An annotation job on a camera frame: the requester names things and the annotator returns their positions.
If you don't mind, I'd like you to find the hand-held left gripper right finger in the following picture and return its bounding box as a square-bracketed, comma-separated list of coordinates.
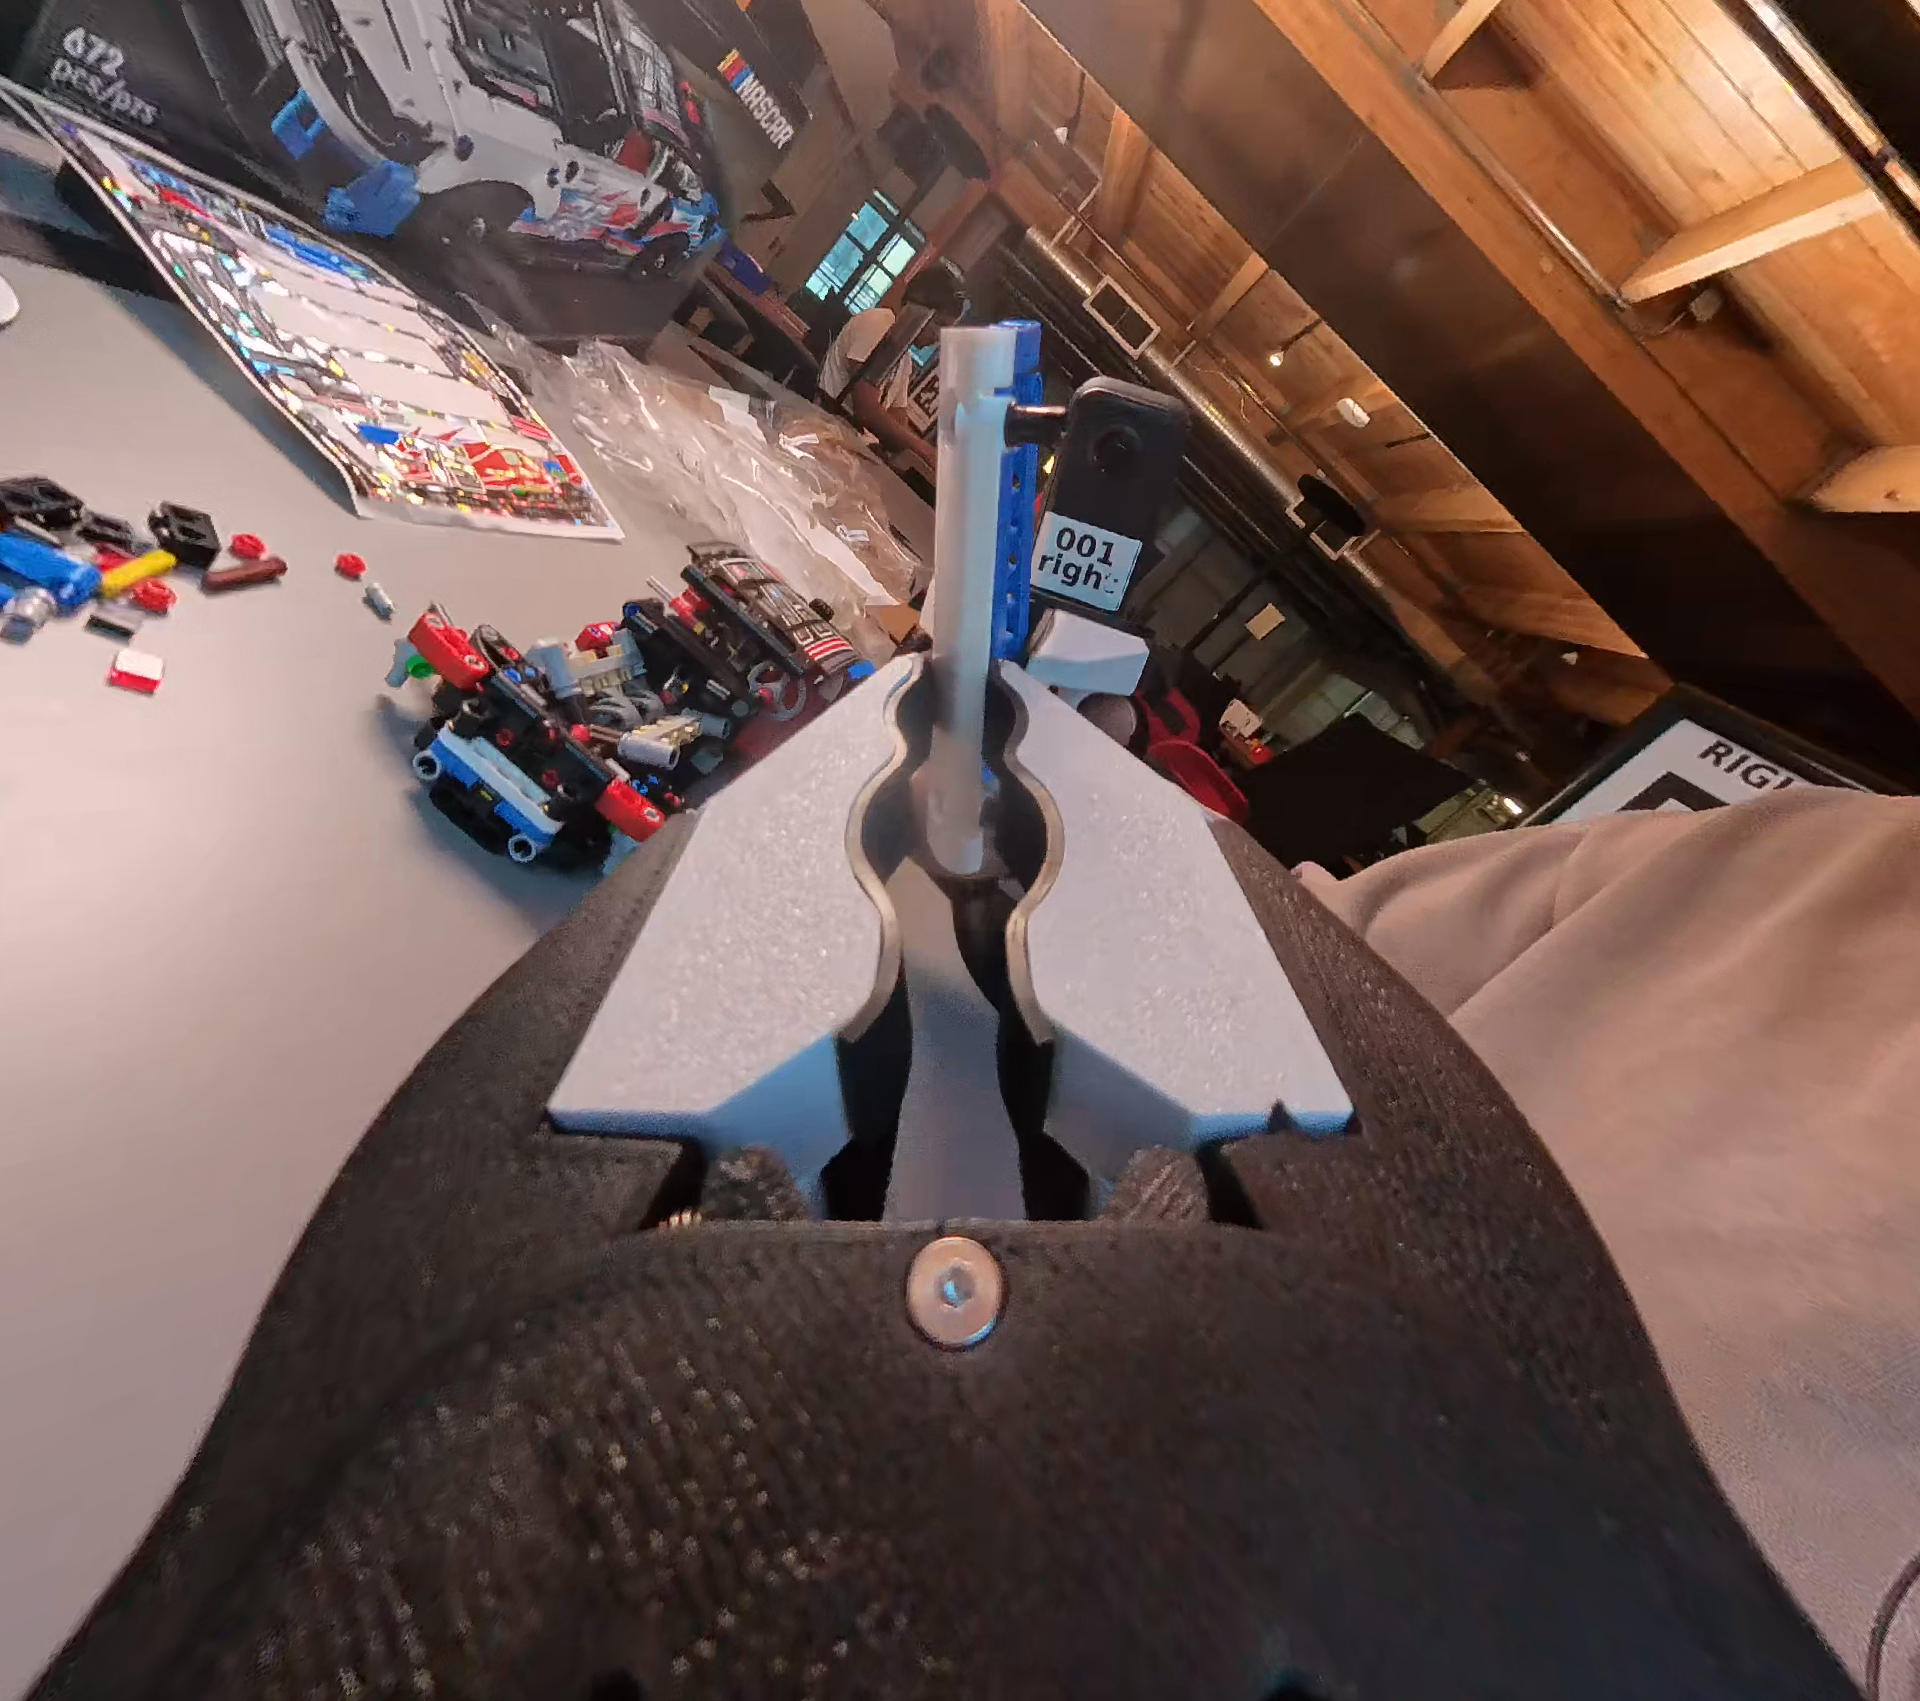
[991, 663, 1359, 1210]

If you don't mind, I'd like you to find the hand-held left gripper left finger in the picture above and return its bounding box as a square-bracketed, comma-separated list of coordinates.
[547, 655, 926, 1214]

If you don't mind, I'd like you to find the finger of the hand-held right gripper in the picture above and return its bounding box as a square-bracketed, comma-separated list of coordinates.
[1032, 608, 1158, 743]

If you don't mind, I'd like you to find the blue lego panel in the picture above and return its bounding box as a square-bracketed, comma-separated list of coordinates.
[975, 316, 1051, 807]

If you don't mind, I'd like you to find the white lego panel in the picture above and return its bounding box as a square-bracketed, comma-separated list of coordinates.
[922, 324, 1011, 879]

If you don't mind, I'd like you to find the partly built lego truck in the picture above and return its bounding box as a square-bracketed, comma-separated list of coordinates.
[387, 542, 883, 871]

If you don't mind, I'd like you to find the pile of mixed lego pieces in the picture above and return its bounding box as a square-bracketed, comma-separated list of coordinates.
[0, 474, 290, 649]

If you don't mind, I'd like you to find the black lego set box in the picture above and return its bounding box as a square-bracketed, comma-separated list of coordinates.
[12, 0, 816, 350]

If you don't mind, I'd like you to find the red plastic chair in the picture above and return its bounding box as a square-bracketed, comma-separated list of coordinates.
[1129, 681, 1254, 824]

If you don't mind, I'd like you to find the window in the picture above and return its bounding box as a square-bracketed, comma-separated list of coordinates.
[802, 197, 922, 312]

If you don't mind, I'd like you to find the clear plastic bag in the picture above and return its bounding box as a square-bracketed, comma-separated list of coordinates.
[480, 305, 944, 670]

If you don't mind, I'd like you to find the person's beige hoodie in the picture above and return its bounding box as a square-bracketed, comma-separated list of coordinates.
[1297, 787, 1920, 1701]

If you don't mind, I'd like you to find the black framed white sign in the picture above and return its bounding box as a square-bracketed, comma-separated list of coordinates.
[1522, 685, 1884, 833]

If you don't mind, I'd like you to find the holographic sticker sheet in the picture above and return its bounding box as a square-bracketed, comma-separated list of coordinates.
[0, 72, 627, 542]

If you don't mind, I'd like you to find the silver ventilation duct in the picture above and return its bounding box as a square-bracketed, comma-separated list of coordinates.
[1017, 221, 1451, 570]

